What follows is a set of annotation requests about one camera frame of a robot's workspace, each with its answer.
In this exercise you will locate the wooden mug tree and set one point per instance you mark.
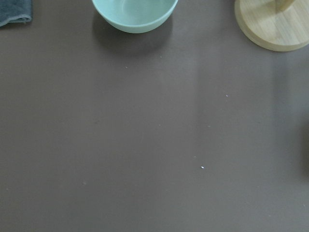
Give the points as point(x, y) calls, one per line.
point(277, 25)

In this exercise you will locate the green bowl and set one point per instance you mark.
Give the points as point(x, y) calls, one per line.
point(135, 16)

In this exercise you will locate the grey cloth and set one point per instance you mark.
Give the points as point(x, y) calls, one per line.
point(15, 11)

